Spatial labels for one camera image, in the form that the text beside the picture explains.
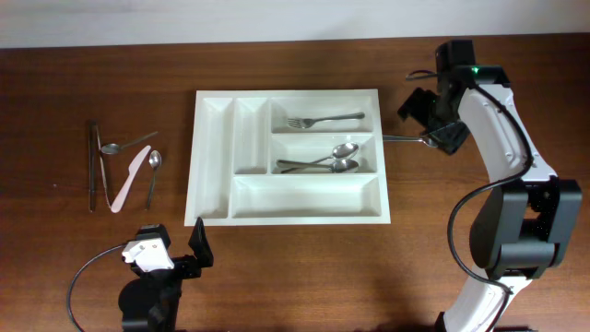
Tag large steel spoon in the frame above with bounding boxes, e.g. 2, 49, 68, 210
276, 159, 360, 173

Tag pink plastic knife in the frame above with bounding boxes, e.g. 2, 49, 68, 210
111, 145, 151, 213

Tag steel fork diagonal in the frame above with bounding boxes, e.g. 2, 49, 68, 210
287, 113, 365, 129

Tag white plastic cutlery tray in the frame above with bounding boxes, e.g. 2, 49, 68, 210
183, 89, 390, 226

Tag steel kitchen tongs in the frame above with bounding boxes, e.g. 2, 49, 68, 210
87, 120, 100, 213

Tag small steel teaspoon upright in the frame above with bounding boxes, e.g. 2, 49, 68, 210
146, 149, 162, 210

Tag small steel teaspoon angled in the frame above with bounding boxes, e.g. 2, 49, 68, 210
100, 131, 159, 155

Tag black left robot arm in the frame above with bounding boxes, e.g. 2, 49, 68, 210
118, 218, 214, 331

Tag steel fork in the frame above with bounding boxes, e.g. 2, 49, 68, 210
383, 135, 438, 148

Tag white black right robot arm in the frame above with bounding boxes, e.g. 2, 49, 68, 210
397, 40, 583, 331

